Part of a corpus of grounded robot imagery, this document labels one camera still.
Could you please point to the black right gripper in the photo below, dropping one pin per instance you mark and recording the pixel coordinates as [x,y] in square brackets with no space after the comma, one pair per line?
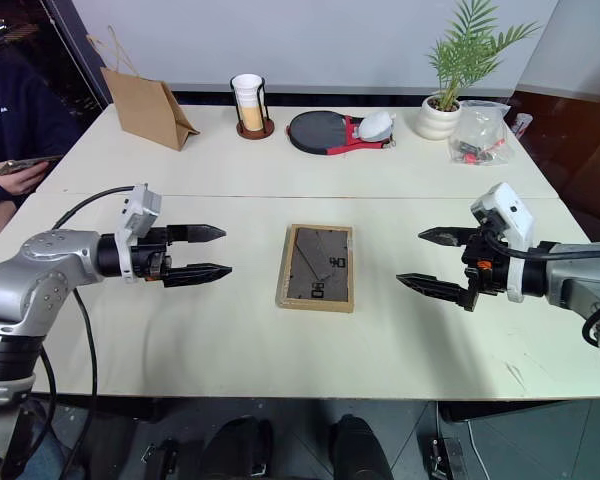
[490,272]

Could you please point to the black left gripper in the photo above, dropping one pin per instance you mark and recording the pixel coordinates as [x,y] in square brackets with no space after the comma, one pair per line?
[147,255]

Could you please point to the palm plant in white pot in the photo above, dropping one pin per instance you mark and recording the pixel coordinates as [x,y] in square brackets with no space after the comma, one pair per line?
[437,117]

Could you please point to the white paper cup stack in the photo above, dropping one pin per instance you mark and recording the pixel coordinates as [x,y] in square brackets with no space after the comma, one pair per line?
[246,90]

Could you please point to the person's hand with phone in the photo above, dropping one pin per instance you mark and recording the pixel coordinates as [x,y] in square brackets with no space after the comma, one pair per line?
[22,181]

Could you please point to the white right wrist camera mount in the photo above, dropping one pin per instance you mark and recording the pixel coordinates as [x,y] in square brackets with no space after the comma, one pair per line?
[512,212]

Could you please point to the wooden picture frame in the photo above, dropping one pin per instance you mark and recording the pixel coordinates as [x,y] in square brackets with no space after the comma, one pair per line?
[317,270]

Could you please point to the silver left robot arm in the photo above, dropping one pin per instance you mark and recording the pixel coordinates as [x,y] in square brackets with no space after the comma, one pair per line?
[40,280]

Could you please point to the person in dark sweater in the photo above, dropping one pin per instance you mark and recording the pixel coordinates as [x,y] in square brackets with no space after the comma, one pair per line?
[17,105]

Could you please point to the black red table tennis paddle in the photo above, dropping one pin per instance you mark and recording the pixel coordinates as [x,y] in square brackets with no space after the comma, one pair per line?
[317,131]

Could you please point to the dark smartphone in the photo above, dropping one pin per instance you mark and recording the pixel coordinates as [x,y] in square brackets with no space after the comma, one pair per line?
[27,164]

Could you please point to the cup stack in holder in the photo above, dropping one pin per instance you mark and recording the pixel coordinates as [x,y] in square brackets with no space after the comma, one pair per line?
[255,131]

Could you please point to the clear plastic bag of parts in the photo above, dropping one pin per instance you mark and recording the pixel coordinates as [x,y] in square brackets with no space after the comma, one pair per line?
[480,135]

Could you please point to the black metal floor bracket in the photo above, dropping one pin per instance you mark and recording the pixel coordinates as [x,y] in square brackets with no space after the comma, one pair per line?
[162,457]
[445,457]

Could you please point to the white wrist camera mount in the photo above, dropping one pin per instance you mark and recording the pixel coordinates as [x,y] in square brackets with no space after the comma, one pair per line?
[142,210]
[512,212]

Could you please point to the brown paper bag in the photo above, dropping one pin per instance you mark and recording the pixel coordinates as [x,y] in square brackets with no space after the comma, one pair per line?
[147,107]

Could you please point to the dark rounded shape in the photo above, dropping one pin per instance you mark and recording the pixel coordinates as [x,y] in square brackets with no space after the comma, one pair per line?
[360,447]

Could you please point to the small white pink packet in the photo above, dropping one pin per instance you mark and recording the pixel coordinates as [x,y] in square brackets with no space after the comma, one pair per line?
[522,124]

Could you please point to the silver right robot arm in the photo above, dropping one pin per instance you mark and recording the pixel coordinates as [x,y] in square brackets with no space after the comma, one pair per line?
[575,272]

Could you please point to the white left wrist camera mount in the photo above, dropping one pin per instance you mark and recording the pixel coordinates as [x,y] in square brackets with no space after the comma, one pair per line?
[142,210]

